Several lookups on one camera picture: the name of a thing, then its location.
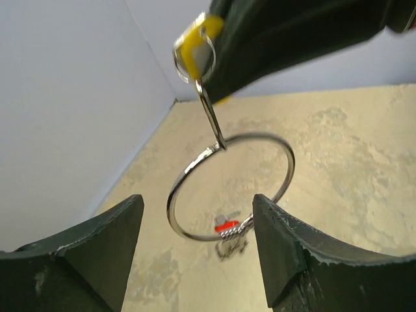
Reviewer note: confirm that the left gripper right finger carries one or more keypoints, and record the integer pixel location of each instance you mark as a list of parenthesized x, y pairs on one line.
[(305, 269)]

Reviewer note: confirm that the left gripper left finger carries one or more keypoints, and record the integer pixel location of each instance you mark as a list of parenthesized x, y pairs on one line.
[(83, 268)]

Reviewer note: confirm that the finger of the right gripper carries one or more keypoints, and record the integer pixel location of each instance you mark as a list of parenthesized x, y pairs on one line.
[(263, 37)]

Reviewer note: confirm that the yellow key tag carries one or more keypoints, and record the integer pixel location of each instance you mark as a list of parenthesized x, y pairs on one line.
[(194, 52)]

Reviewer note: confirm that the red key tag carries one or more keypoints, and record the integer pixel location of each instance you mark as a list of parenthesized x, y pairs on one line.
[(225, 225)]

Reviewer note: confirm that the large metal keyring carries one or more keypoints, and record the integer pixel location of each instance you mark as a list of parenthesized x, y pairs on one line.
[(208, 153)]

